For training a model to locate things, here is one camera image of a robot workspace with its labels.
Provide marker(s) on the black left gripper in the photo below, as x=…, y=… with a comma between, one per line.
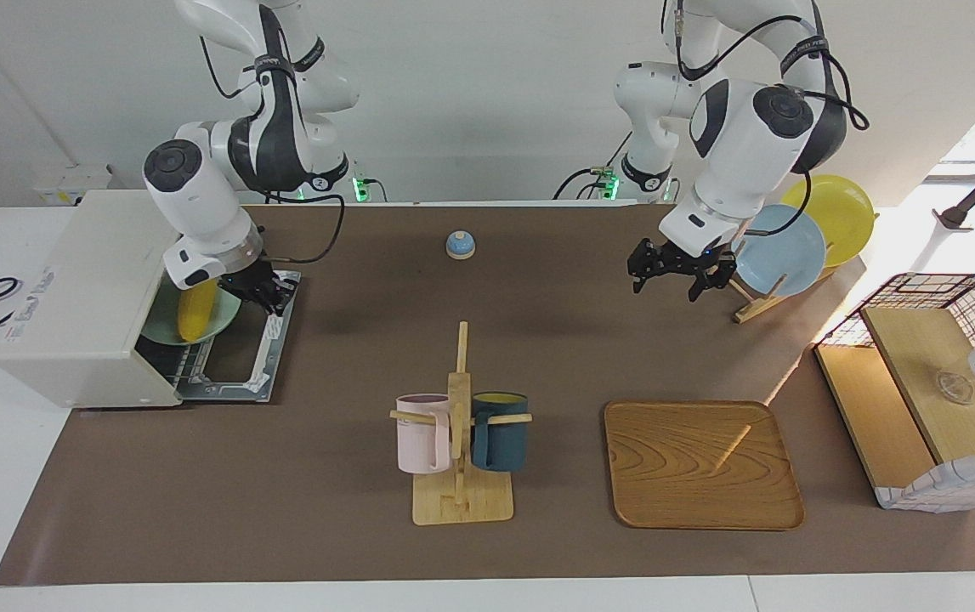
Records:
x=683, y=259

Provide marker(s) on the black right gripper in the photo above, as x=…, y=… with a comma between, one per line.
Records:
x=257, y=280

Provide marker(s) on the glass oven door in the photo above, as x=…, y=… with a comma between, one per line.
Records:
x=272, y=344

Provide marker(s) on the mint green plate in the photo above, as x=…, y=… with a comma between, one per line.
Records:
x=228, y=319

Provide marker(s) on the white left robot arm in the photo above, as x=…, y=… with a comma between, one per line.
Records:
x=742, y=144

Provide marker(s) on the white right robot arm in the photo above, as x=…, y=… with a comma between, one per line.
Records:
x=198, y=195

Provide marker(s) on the cream toaster oven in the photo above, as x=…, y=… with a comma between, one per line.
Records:
x=70, y=297

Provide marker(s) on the wooden plate rack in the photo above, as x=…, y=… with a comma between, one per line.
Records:
x=755, y=310

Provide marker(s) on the light blue plate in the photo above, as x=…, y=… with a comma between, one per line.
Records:
x=785, y=255

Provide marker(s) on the wooden serving tray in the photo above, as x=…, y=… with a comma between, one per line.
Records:
x=700, y=467

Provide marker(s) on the yellow plate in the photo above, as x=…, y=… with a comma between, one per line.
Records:
x=844, y=221

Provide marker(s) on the brown table mat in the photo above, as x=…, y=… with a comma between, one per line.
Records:
x=283, y=493

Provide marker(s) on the pink mug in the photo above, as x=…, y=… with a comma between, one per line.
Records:
x=419, y=442

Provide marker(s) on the dark teal mug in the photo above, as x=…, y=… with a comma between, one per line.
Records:
x=500, y=442

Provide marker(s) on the wooden mug tree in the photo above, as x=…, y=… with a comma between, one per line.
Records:
x=461, y=506

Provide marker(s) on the small clear glass item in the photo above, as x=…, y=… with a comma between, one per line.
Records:
x=955, y=388

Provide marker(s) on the white wall outlet box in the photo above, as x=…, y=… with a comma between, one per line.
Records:
x=70, y=183

